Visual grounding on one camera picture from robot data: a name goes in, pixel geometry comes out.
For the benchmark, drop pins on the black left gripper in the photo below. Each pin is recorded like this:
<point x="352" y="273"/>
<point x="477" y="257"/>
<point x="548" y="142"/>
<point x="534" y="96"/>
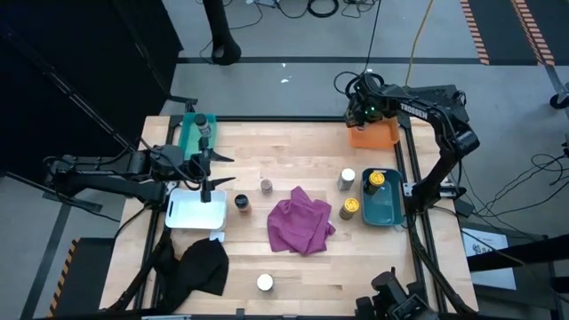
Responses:
<point x="195" y="169"/>

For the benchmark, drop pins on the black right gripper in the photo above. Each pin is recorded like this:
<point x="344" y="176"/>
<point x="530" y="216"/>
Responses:
<point x="366" y="104"/>

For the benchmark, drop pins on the black-lidded jar orange label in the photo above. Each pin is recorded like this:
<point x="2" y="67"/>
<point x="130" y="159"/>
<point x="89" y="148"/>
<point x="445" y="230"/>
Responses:
<point x="241" y="201"/>

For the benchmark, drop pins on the small clear glass jar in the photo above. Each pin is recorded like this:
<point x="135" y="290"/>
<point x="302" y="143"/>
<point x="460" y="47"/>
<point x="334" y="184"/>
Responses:
<point x="266" y="185"/>

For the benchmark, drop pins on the black-lidded jar purple label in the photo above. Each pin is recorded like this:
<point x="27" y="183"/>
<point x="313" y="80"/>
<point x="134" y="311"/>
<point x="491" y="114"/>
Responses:
<point x="201" y="121"/>

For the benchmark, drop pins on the yellow-lidded dark spice jar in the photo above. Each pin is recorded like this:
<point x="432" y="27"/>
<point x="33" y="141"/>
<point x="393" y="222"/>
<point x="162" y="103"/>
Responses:
<point x="376" y="178"/>
<point x="351" y="205"/>

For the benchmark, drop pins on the white-lidded glass spice jar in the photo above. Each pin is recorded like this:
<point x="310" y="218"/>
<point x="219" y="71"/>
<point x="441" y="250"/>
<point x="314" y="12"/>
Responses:
<point x="265" y="282"/>
<point x="347" y="177"/>

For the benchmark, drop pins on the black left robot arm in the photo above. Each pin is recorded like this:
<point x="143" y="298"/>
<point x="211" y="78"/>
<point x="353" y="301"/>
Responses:
<point x="111" y="175"/>

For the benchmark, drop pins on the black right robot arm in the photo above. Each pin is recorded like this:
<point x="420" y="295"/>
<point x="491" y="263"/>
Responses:
<point x="418" y="111"/>

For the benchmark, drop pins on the orange plastic bin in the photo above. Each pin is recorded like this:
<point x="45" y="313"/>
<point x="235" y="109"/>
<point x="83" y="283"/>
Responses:
<point x="375" y="138"/>

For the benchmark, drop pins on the mint green plastic bin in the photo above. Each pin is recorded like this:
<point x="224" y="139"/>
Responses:
<point x="191" y="138"/>

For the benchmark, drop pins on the white plastic bin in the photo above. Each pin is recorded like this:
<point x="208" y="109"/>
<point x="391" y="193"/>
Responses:
<point x="191" y="211"/>

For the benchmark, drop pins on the white paper tag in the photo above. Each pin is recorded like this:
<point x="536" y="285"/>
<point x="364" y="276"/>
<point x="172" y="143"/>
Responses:
<point x="218" y="237"/>

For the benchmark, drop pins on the purple cloth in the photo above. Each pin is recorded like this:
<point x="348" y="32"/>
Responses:
<point x="300" y="222"/>

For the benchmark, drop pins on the black cloth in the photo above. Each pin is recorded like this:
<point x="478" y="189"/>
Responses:
<point x="200" y="269"/>

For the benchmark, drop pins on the blue plastic bin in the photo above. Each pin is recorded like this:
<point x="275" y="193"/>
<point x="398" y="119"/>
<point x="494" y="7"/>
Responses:
<point x="383" y="206"/>

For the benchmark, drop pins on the black orange-striped floor mat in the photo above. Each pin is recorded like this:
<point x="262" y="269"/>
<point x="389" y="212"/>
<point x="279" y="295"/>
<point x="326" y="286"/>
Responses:
<point x="500" y="26"/>

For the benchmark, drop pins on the black yellow-striped floor mat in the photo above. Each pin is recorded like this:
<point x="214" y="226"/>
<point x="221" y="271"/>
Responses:
<point x="84" y="280"/>

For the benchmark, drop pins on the white printed sheet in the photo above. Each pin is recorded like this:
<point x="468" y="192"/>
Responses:
<point x="484" y="240"/>

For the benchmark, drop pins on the black curtain partition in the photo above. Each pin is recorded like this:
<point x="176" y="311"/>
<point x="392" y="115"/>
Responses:
<point x="66" y="66"/>

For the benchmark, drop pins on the black caster wheel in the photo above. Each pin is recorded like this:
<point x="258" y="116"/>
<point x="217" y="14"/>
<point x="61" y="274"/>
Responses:
<point x="559" y="101"/>

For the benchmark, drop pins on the black floor beam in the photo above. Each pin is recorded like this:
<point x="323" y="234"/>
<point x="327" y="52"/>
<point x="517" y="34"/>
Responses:
<point x="524" y="252"/>

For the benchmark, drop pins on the black aluminium table frame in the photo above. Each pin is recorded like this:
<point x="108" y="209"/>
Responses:
<point x="275" y="118"/>

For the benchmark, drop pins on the black camera on mount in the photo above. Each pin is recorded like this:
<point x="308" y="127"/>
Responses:
<point x="391" y="289"/>

